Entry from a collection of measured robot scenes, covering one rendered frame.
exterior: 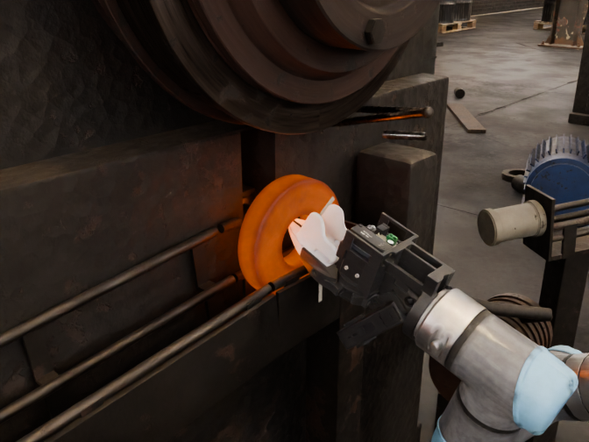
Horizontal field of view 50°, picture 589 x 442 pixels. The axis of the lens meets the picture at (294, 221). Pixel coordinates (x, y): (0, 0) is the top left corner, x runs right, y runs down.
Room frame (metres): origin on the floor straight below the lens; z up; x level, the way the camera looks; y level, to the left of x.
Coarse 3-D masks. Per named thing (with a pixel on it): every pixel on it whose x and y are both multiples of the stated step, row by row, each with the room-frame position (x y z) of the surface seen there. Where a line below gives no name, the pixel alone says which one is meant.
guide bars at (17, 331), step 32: (224, 224) 0.70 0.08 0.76; (160, 256) 0.63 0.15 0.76; (192, 256) 0.67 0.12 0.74; (96, 288) 0.57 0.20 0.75; (224, 288) 0.67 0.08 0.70; (32, 320) 0.52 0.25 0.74; (160, 320) 0.60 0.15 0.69; (32, 352) 0.52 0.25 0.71; (64, 384) 0.51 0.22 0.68; (0, 416) 0.46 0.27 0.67
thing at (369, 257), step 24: (384, 216) 0.68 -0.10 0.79; (360, 240) 0.62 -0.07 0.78; (384, 240) 0.63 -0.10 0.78; (408, 240) 0.63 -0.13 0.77; (360, 264) 0.62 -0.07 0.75; (384, 264) 0.61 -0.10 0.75; (408, 264) 0.61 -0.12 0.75; (432, 264) 0.61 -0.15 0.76; (360, 288) 0.61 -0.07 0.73; (384, 288) 0.62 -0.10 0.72; (408, 288) 0.60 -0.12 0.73; (432, 288) 0.57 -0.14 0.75; (408, 312) 0.57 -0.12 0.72; (408, 336) 0.58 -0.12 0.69
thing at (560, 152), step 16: (544, 144) 2.75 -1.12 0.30; (560, 144) 2.68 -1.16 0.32; (576, 144) 2.67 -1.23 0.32; (528, 160) 2.72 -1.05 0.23; (544, 160) 2.49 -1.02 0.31; (560, 160) 2.44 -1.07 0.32; (576, 160) 2.42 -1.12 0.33; (528, 176) 2.52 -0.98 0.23; (544, 176) 2.44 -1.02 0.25; (560, 176) 2.42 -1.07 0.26; (576, 176) 2.40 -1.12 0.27; (544, 192) 2.44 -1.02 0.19; (560, 192) 2.41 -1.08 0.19; (576, 192) 2.39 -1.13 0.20; (576, 208) 2.39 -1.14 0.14
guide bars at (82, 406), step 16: (304, 272) 0.68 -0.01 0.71; (272, 288) 0.65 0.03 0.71; (240, 304) 0.61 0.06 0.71; (208, 320) 0.58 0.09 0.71; (224, 320) 0.58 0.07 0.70; (192, 336) 0.55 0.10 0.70; (160, 352) 0.53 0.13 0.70; (176, 352) 0.54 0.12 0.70; (144, 368) 0.51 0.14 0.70; (112, 384) 0.48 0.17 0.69; (128, 384) 0.49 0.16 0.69; (96, 400) 0.47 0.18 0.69; (64, 416) 0.45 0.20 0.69; (80, 416) 0.45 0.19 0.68; (32, 432) 0.43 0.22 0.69; (48, 432) 0.43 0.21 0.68
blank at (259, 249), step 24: (264, 192) 0.70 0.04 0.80; (288, 192) 0.70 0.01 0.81; (312, 192) 0.73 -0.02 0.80; (264, 216) 0.67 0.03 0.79; (288, 216) 0.70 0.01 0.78; (240, 240) 0.68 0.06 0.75; (264, 240) 0.67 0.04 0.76; (240, 264) 0.68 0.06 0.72; (264, 264) 0.67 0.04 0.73; (288, 264) 0.70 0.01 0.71
